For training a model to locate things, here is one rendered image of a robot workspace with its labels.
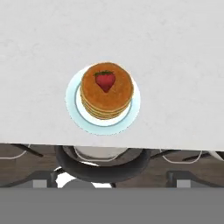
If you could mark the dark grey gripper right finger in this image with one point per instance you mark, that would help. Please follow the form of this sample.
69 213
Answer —
182 176

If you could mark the red strawberry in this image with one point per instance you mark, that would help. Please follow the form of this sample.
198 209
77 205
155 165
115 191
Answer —
105 80

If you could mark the black and white stool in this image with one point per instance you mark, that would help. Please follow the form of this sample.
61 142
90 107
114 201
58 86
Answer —
27 149
102 172
186 156

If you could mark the pale blue round plate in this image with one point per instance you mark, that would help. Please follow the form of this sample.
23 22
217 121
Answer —
102 125

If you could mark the brown pancake stack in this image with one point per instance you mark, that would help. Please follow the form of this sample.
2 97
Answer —
105 99

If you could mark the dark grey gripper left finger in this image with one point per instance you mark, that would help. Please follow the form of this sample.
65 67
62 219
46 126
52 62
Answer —
40 177

